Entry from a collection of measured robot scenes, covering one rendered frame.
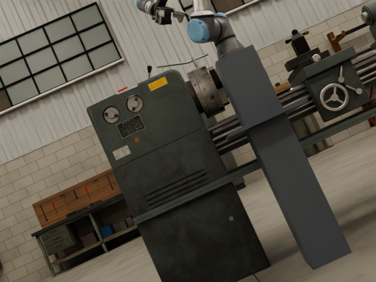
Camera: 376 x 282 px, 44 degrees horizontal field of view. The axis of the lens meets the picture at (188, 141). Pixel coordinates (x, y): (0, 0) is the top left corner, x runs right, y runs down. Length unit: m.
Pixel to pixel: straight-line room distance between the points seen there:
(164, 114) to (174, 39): 7.25
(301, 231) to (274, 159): 0.36
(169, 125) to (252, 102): 0.59
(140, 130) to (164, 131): 0.14
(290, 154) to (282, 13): 8.17
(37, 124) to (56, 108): 0.50
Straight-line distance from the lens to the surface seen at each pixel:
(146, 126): 2.70
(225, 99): 2.88
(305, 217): 2.32
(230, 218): 2.68
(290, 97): 2.81
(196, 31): 2.30
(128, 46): 9.94
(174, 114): 2.68
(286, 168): 2.29
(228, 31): 2.41
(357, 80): 2.79
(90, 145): 9.62
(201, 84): 2.80
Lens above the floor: 0.65
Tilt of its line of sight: 4 degrees up
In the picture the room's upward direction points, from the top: 25 degrees counter-clockwise
